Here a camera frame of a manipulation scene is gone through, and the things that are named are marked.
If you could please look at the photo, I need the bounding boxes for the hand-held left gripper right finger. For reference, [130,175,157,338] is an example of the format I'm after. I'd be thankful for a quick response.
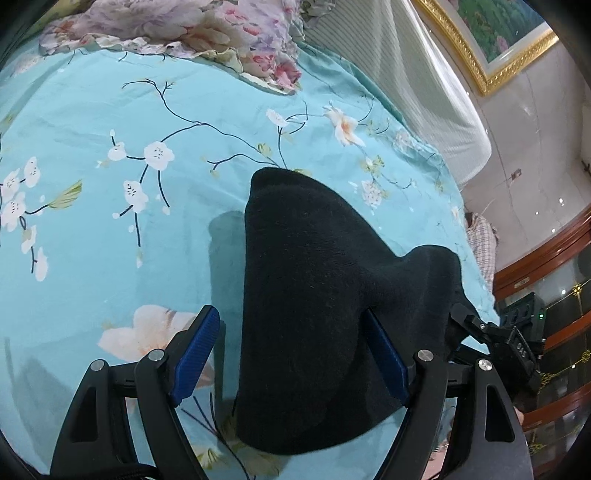
[367,310,536,480]

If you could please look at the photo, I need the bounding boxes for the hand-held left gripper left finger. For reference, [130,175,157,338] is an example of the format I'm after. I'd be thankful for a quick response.
[50,305,221,480]

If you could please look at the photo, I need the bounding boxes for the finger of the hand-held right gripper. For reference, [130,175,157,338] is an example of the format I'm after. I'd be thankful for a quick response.
[449,302,492,344]
[450,344,486,364]

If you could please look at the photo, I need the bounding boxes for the black pants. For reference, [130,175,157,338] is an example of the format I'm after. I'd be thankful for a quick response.
[235,167,476,455]

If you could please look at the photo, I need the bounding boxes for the checked cloth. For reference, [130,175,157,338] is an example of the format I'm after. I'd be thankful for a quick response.
[464,212,500,296]

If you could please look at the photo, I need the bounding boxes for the wooden glass cabinet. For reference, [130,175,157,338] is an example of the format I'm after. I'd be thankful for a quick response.
[492,203,591,467]

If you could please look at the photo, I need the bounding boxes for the blue floral bed sheet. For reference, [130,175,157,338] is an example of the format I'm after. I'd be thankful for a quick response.
[0,28,502,480]

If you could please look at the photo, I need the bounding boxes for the gold framed painting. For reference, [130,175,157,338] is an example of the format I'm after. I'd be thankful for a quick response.
[411,0,561,97]

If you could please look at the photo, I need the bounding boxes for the pink floral blanket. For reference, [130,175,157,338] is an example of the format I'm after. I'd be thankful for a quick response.
[39,0,315,95]

